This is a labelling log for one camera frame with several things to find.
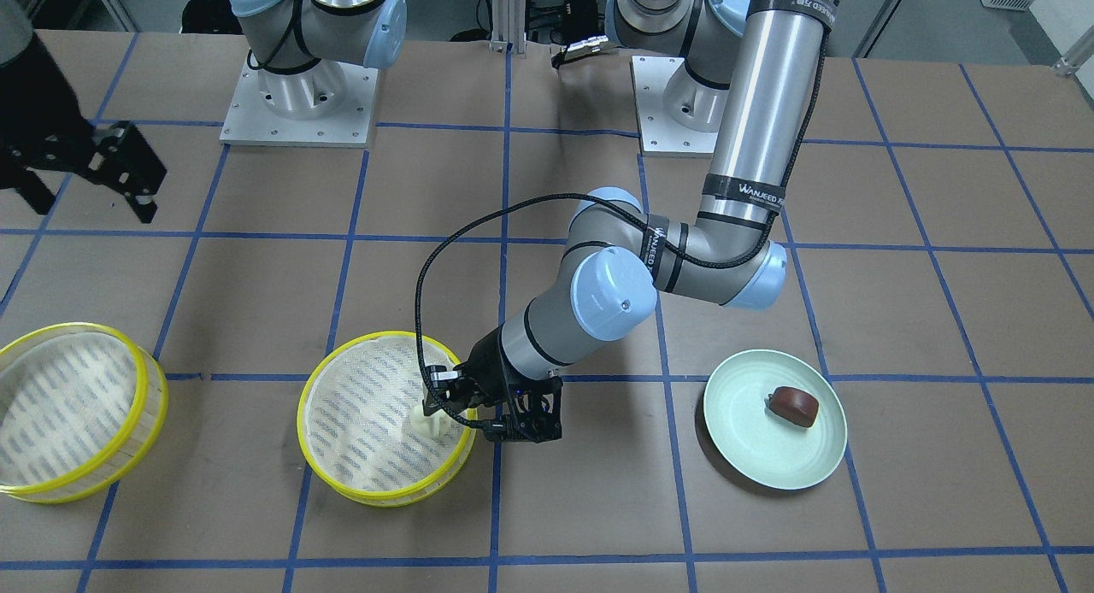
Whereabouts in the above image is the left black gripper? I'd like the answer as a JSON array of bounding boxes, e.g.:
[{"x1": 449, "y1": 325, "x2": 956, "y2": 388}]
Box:
[{"x1": 423, "y1": 327, "x2": 563, "y2": 443}]

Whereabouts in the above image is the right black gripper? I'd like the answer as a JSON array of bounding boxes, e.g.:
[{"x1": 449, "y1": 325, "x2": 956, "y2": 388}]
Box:
[{"x1": 1, "y1": 35, "x2": 167, "y2": 224}]

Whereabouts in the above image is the white steamed bun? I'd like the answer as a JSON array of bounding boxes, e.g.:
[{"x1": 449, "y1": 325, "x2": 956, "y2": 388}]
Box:
[{"x1": 407, "y1": 402, "x2": 453, "y2": 440}]

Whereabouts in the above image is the yellow bamboo steamer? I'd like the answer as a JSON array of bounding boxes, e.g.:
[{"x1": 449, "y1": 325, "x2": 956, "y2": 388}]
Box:
[
  {"x1": 296, "y1": 332, "x2": 475, "y2": 508},
  {"x1": 1, "y1": 323, "x2": 168, "y2": 504}
]

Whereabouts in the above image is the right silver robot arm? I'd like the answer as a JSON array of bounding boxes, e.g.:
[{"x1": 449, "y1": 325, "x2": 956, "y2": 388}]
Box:
[{"x1": 1, "y1": 0, "x2": 407, "y2": 223}]

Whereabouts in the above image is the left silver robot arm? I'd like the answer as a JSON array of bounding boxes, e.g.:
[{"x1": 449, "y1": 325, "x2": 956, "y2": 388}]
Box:
[{"x1": 414, "y1": 0, "x2": 840, "y2": 443}]

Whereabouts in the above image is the light green plate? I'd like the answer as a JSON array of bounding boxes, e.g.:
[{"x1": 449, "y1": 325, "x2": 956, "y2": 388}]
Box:
[{"x1": 701, "y1": 350, "x2": 848, "y2": 490}]

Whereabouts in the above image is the brown steamed bun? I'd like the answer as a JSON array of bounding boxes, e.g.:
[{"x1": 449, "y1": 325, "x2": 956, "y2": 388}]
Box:
[{"x1": 766, "y1": 385, "x2": 821, "y2": 429}]

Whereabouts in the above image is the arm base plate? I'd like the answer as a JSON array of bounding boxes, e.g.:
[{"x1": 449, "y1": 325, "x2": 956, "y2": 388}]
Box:
[
  {"x1": 220, "y1": 61, "x2": 380, "y2": 150},
  {"x1": 632, "y1": 55, "x2": 728, "y2": 158}
]

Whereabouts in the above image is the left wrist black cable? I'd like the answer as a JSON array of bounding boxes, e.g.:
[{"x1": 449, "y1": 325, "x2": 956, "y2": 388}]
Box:
[{"x1": 415, "y1": 191, "x2": 770, "y2": 432}]

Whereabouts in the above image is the aluminium frame post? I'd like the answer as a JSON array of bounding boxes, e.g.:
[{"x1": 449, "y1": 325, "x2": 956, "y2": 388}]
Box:
[{"x1": 489, "y1": 0, "x2": 527, "y2": 58}]

